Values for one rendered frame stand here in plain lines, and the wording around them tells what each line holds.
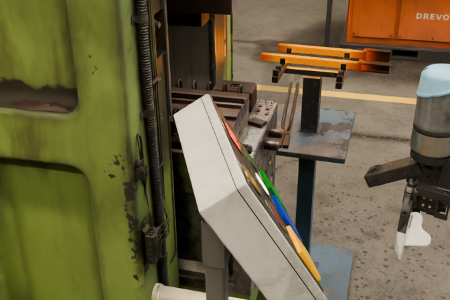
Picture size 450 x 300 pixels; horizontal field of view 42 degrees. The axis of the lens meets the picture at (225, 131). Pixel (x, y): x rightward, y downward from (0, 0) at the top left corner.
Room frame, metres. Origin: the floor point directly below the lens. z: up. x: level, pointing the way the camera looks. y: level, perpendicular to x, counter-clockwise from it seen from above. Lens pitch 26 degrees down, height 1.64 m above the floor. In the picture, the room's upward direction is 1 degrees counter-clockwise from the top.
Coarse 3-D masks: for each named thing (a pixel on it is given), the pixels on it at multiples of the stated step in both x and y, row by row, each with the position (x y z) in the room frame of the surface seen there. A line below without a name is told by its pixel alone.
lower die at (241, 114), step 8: (176, 88) 1.58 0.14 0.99; (184, 88) 1.58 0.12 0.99; (224, 96) 1.50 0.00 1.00; (232, 96) 1.50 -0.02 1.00; (240, 96) 1.51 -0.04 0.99; (248, 96) 1.53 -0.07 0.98; (176, 104) 1.47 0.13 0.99; (184, 104) 1.47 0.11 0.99; (216, 104) 1.45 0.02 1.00; (224, 104) 1.45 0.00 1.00; (232, 104) 1.44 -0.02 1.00; (240, 104) 1.44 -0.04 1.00; (248, 104) 1.53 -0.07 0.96; (176, 112) 1.43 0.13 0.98; (224, 112) 1.41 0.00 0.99; (232, 112) 1.41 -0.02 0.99; (240, 112) 1.43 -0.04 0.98; (248, 112) 1.53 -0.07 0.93; (232, 120) 1.39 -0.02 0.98; (240, 120) 1.43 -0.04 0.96; (176, 128) 1.38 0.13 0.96; (232, 128) 1.35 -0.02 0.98; (240, 128) 1.43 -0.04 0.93
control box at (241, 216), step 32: (192, 128) 0.94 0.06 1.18; (224, 128) 0.91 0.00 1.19; (192, 160) 0.84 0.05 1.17; (224, 160) 0.79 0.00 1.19; (224, 192) 0.71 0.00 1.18; (256, 192) 0.75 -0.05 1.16; (224, 224) 0.70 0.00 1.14; (256, 224) 0.71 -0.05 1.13; (256, 256) 0.71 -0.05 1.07; (288, 256) 0.72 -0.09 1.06; (288, 288) 0.72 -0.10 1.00; (320, 288) 0.74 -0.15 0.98
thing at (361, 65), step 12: (264, 60) 1.99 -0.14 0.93; (276, 60) 1.98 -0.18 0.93; (288, 60) 1.96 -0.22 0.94; (300, 60) 1.95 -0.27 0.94; (312, 60) 1.94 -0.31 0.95; (324, 60) 1.92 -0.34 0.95; (336, 60) 1.92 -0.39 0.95; (348, 60) 1.92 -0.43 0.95; (360, 60) 1.90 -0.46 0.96; (360, 72) 1.87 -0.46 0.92; (384, 72) 1.86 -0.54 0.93
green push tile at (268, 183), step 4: (260, 168) 1.03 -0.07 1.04; (260, 172) 1.01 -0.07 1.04; (264, 172) 1.02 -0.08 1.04; (264, 176) 1.00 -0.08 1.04; (264, 180) 0.98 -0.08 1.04; (268, 180) 0.99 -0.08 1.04; (268, 184) 0.97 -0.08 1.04; (272, 184) 1.02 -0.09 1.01; (268, 188) 0.96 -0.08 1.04; (272, 188) 0.96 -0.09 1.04; (272, 192) 0.96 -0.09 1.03; (276, 192) 0.99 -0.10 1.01; (276, 196) 0.96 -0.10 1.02; (280, 200) 0.96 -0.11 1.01; (284, 208) 0.96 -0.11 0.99
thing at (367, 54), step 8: (280, 48) 2.09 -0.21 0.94; (296, 48) 2.08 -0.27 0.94; (304, 48) 2.07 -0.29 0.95; (312, 48) 2.06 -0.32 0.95; (320, 48) 2.05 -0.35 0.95; (328, 48) 2.05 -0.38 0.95; (336, 48) 2.05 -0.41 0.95; (368, 48) 2.02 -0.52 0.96; (352, 56) 2.01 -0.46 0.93; (360, 56) 2.00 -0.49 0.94; (368, 56) 2.00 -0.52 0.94; (376, 56) 1.99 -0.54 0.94; (384, 56) 1.98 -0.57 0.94
